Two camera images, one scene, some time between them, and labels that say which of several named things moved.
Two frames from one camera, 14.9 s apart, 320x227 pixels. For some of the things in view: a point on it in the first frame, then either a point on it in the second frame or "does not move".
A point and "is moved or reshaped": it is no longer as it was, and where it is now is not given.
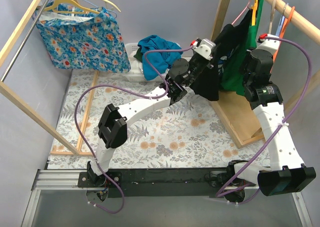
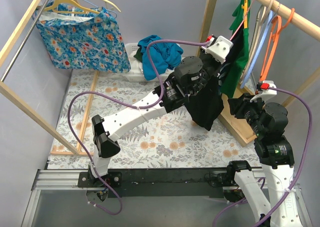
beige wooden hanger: [273, 8] → [262, 16]
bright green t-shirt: [233, 77] is moved or reshaped
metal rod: [28, 33] does not move
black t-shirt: [207, 85] is moved or reshaped
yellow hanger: [255, 8] → [245, 7]
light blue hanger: [281, 24] → [270, 15]
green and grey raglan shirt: [139, 55] does not move
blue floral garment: [81, 37] does not move
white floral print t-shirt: [136, 65] does not move
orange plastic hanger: [285, 26] is moved or reshaped
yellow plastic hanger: [51, 7] does not move
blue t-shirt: [158, 61] does not move
